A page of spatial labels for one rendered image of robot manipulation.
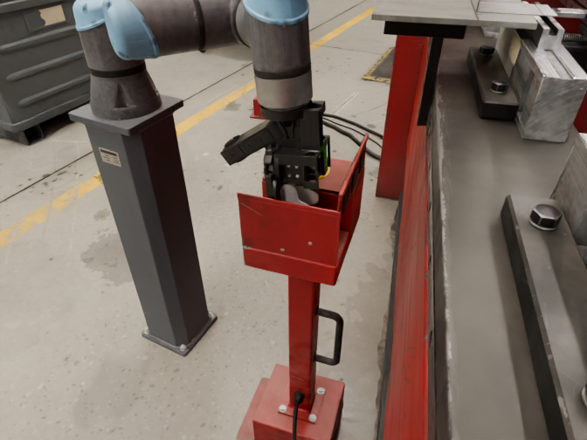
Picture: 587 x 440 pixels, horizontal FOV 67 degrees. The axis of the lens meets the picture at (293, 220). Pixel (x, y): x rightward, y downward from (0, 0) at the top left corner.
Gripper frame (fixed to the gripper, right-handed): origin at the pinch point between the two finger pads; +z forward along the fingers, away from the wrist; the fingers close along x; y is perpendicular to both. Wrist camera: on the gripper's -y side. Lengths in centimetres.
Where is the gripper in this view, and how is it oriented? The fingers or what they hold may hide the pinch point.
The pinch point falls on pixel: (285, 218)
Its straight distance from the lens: 72.3
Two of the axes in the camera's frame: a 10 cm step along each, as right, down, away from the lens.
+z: 0.8, 8.1, 5.9
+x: 3.1, -5.8, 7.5
